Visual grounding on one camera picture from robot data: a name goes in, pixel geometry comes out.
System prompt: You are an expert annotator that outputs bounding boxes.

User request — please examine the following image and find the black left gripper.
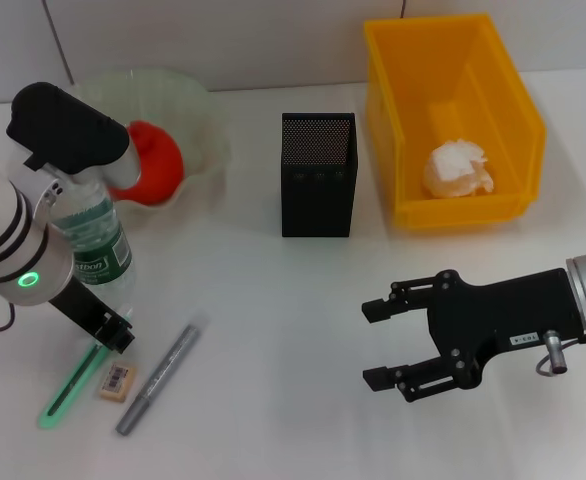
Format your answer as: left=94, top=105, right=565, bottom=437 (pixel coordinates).
left=47, top=276, right=137, bottom=355

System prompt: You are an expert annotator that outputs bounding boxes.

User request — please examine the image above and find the green utility knife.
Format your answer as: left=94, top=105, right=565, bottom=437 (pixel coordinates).
left=37, top=310, right=135, bottom=432

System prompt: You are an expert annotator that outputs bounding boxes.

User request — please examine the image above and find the black mesh pen holder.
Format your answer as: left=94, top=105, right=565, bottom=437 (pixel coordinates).
left=280, top=111, right=360, bottom=239

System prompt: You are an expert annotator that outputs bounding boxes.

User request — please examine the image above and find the yellow plastic bin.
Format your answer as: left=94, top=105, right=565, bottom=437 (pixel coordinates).
left=362, top=13, right=548, bottom=230

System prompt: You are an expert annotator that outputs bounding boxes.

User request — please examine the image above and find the grey marker pen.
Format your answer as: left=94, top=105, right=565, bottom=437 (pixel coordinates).
left=115, top=324, right=203, bottom=438

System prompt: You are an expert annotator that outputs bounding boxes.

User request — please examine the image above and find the beige eraser with barcode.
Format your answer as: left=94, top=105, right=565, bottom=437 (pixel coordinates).
left=96, top=362, right=139, bottom=402

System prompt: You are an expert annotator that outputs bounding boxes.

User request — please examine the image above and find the pale green glass fruit plate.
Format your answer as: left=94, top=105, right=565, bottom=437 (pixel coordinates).
left=47, top=69, right=232, bottom=221

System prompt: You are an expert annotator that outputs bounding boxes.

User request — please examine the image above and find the right gripper cable with plug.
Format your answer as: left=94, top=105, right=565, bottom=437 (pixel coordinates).
left=535, top=329, right=586, bottom=377

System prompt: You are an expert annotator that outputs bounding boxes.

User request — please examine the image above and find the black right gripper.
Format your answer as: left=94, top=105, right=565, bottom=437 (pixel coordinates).
left=361, top=268, right=586, bottom=404

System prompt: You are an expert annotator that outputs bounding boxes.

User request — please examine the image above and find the white paper ball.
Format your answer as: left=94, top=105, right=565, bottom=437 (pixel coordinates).
left=422, top=139, right=496, bottom=199

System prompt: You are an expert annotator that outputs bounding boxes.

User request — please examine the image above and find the clear bottle with green label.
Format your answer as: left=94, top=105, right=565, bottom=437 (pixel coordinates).
left=47, top=178, right=138, bottom=301

